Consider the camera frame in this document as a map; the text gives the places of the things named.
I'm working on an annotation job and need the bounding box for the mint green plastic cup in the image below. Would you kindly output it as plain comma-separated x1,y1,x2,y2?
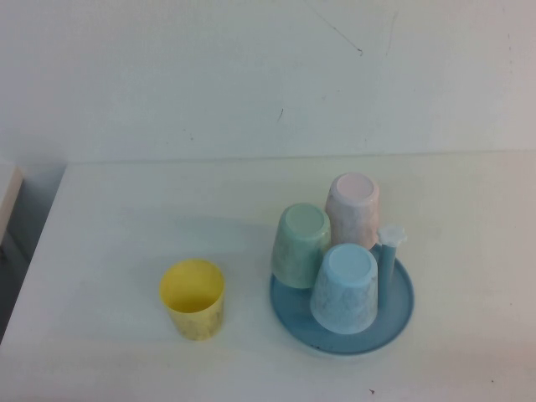
270,203,332,291

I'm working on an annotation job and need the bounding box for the pink plastic cup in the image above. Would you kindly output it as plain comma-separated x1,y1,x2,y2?
325,173,381,251

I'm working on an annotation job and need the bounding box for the light blue plastic cup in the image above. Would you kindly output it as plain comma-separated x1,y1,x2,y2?
308,243,380,338

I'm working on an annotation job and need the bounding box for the blue cup stand with posts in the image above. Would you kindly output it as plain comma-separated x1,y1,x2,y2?
268,224,415,359

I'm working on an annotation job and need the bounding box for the yellow plastic cup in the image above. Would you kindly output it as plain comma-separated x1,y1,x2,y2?
158,258,226,343

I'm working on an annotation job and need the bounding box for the beige cabinet edge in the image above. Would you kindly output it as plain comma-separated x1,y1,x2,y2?
0,165,24,252

